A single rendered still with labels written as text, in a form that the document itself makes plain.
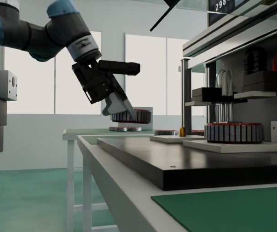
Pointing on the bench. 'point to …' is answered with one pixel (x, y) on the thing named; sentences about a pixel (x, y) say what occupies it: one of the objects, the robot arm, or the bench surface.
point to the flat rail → (245, 37)
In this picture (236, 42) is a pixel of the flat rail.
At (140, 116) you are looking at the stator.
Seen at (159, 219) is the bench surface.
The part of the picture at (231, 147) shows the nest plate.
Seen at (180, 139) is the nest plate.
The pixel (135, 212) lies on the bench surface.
